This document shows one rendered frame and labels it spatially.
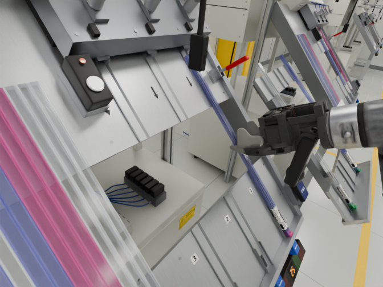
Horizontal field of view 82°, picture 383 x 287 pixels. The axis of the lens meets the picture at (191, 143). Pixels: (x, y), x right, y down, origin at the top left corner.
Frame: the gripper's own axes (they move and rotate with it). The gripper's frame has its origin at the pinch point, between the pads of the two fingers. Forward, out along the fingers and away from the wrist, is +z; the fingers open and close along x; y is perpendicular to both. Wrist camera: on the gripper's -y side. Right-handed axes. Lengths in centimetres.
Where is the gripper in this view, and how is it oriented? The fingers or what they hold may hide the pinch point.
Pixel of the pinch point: (238, 147)
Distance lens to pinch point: 55.5
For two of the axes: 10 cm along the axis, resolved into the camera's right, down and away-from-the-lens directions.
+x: -6.2, 3.9, -6.8
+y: -3.2, -9.2, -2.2
